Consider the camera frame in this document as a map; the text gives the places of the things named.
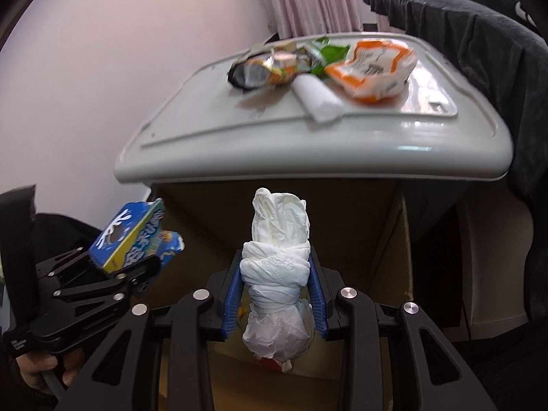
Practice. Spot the orange white packet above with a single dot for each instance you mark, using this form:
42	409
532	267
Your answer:
372	68

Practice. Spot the person's left hand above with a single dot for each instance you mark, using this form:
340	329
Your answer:
36	368

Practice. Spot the silver wrapper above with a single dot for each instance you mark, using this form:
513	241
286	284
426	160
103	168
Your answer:
257	68

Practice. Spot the dark blanket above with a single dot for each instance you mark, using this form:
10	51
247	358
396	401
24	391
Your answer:
492	51

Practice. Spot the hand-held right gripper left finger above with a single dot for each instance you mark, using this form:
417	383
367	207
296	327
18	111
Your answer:
233	295

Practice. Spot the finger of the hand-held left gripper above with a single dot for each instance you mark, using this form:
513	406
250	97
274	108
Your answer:
132	276
64	265

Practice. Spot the red white wrapper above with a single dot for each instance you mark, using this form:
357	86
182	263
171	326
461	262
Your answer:
274	361

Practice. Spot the blue snack box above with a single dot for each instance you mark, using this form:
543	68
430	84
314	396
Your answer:
128	231

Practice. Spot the white tissue wad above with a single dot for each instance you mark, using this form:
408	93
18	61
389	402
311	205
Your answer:
276	265

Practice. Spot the green snack packet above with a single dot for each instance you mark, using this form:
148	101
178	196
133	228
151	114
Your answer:
332	53

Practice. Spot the white tissue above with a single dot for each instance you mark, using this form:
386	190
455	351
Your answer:
317	98

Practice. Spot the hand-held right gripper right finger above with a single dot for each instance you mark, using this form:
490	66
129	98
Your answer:
317	297

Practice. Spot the cardboard box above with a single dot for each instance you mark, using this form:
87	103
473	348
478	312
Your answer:
205	222

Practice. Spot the grey plastic lid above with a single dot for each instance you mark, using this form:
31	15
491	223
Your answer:
257	145

